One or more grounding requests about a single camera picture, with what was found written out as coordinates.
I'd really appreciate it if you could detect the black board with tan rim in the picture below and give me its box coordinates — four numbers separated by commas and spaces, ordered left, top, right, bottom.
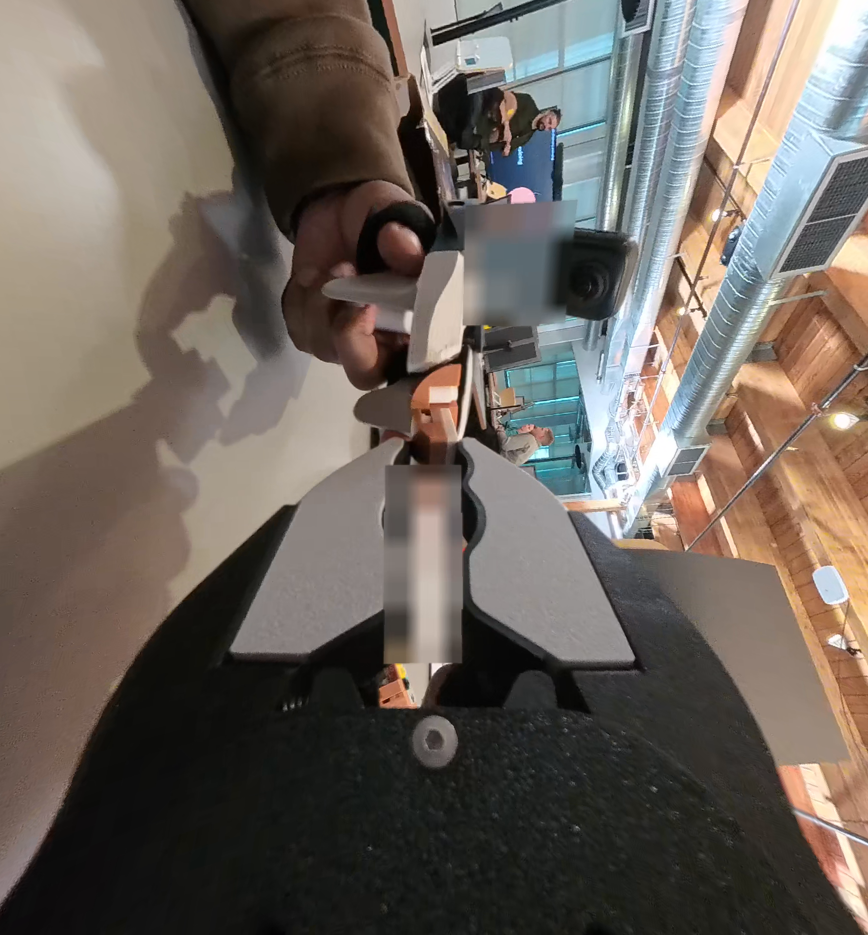
613, 539, 850, 767

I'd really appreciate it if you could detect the person's left hand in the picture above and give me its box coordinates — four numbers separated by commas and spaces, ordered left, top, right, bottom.
282, 179, 438, 392

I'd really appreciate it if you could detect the small orange brown brick assembly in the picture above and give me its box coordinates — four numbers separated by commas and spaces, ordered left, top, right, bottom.
408, 364, 472, 468

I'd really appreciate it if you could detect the colourful brick model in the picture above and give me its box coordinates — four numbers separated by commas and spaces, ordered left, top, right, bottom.
377, 663, 419, 708

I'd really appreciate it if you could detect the grey desk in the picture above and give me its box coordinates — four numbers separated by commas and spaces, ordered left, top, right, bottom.
0, 0, 406, 878

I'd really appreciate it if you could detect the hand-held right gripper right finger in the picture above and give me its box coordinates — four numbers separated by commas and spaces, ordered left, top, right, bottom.
462, 438, 638, 669

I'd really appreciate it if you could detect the white ceiling device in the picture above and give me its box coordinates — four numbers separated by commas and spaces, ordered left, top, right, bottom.
812, 564, 851, 606

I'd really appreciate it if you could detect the dark monitor screen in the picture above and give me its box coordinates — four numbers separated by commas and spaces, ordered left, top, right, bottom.
487, 131, 563, 202

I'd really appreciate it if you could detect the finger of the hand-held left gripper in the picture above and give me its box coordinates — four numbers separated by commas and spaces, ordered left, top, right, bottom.
352, 383, 415, 433
321, 248, 480, 439

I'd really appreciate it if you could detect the person's left forearm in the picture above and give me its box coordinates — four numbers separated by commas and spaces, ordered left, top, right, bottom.
186, 0, 420, 235

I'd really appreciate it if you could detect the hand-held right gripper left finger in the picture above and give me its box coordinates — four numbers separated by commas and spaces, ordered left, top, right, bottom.
227, 442, 411, 664

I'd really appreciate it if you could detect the spiral silver ventilation duct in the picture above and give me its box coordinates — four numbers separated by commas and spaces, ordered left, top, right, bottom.
627, 0, 868, 512

